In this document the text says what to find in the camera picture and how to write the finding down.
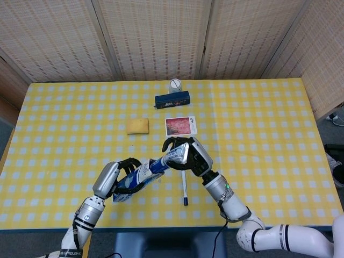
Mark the white marker with blue cap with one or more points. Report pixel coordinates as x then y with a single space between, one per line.
185 190

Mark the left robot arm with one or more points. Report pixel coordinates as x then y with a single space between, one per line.
87 215

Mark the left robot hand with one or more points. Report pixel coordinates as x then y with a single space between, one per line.
104 180

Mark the woven folding screen panel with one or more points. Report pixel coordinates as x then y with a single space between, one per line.
12 86
59 40
322 53
250 37
153 37

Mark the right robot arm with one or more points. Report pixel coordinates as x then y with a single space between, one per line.
236 207

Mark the yellow white checkered tablecloth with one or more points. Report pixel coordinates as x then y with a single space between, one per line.
255 134

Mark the dark purple printed box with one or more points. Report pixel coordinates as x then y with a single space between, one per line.
172 99

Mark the dark grey robot torso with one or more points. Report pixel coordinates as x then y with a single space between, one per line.
161 244

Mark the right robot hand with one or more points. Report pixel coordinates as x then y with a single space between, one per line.
203 158

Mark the small white cylinder cup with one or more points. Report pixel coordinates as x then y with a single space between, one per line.
175 84

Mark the red photo card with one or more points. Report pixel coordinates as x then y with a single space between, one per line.
178 126

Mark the yellow sponge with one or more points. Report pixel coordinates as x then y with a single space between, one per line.
138 125

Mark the white blue toothpaste carton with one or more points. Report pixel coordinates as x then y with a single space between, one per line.
134 180

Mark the white blue toothpaste tube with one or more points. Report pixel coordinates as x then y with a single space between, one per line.
172 157

